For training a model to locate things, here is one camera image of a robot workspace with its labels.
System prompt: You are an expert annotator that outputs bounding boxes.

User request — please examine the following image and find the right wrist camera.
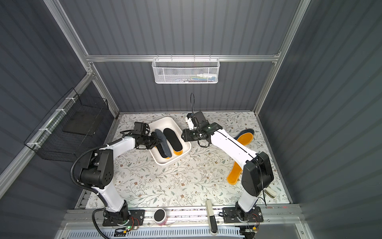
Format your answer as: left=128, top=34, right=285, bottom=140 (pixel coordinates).
left=186, top=111, right=209, bottom=129

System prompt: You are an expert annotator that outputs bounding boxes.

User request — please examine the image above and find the orange insole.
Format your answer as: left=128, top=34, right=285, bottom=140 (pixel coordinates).
left=227, top=162, right=242, bottom=185
left=235, top=132, right=254, bottom=146

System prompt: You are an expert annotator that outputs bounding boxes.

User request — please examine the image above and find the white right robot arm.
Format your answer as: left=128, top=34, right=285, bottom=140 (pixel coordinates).
left=182, top=123, right=274, bottom=222

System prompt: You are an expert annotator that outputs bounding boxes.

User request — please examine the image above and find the white black handheld scraper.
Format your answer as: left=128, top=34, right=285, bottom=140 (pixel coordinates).
left=206, top=199, right=218, bottom=236

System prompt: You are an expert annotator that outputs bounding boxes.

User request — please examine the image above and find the grey fleece insole front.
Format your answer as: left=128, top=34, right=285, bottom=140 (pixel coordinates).
left=154, top=129, right=172, bottom=158

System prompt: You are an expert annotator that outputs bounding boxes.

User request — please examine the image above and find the white eraser block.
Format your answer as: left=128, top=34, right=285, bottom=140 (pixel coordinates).
left=264, top=187, right=278, bottom=198

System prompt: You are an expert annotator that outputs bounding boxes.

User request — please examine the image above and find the black insole front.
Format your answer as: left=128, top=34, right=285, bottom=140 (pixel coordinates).
left=156, top=144, right=169, bottom=159

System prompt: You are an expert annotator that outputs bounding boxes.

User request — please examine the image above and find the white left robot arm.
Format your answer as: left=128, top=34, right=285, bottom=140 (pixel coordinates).
left=70, top=122, right=162, bottom=225

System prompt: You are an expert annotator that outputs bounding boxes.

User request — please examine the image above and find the black insole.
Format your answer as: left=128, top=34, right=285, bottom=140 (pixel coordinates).
left=163, top=128, right=183, bottom=151
left=156, top=144, right=169, bottom=159

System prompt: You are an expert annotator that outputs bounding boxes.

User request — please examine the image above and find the white wire wall basket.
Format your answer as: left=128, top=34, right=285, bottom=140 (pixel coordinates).
left=152, top=56, right=220, bottom=84

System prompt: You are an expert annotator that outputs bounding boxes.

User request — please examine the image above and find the white plastic storage box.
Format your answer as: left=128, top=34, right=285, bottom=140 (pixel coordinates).
left=149, top=117, right=192, bottom=166

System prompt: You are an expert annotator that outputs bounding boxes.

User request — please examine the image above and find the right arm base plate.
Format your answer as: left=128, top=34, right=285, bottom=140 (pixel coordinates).
left=218, top=206, right=264, bottom=224

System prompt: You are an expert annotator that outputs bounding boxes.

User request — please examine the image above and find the black insole back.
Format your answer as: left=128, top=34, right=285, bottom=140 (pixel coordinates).
left=163, top=128, right=183, bottom=151

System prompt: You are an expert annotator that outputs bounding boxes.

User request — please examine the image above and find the orange insole box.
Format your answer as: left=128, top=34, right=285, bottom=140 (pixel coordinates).
left=173, top=149, right=183, bottom=155

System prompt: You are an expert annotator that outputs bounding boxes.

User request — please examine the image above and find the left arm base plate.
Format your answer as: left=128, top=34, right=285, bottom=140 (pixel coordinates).
left=102, top=210, right=145, bottom=227

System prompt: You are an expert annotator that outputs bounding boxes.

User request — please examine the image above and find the black round speaker puck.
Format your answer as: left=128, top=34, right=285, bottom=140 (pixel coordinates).
left=153, top=209, right=168, bottom=226

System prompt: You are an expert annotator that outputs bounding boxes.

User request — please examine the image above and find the black wire side basket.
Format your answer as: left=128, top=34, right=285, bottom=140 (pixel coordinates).
left=24, top=91, right=112, bottom=162

